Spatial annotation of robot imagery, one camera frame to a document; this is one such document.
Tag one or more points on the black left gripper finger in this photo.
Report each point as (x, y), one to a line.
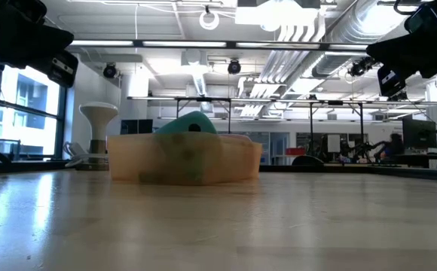
(41, 41)

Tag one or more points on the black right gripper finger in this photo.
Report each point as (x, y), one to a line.
(399, 50)

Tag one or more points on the large glass window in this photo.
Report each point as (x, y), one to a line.
(26, 94)

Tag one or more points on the black round ceiling fixture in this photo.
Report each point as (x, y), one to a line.
(110, 70)

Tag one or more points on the black computer monitor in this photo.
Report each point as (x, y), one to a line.
(420, 133)
(135, 126)

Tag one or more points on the person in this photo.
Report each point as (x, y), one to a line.
(393, 145)

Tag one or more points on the clear cup with white lid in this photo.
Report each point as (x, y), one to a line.
(98, 116)

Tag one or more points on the black overhead light bar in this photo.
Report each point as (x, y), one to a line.
(137, 43)

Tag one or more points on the white board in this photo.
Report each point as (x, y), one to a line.
(334, 143)

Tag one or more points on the red box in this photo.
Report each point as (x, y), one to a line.
(295, 151)

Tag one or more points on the orange translucent plastic bin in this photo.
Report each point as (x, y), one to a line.
(147, 162)

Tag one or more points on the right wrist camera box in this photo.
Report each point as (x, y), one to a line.
(422, 17)

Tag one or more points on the black ceiling camera cluster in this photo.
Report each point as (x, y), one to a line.
(361, 67)

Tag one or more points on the silver ceiling duct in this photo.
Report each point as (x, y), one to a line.
(335, 60)

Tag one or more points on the black overhead camera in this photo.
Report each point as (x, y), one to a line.
(234, 67)

